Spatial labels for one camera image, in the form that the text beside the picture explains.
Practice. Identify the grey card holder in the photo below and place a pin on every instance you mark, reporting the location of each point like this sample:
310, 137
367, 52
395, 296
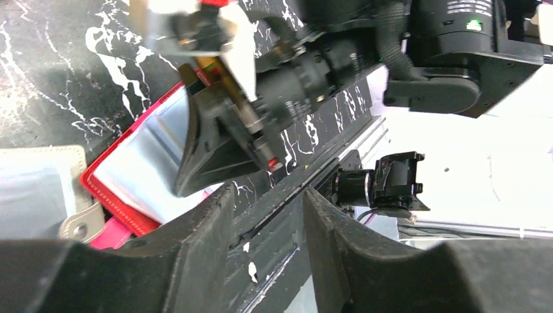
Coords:
42, 198

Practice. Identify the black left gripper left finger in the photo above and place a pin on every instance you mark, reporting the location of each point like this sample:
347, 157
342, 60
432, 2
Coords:
179, 267

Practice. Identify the red card holder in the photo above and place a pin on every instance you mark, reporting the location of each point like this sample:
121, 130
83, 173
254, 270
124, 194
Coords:
133, 179

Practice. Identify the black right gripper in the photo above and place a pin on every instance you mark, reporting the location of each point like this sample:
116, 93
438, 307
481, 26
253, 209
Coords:
259, 78

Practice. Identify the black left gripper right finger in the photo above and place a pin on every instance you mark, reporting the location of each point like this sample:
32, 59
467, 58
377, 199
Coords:
356, 269

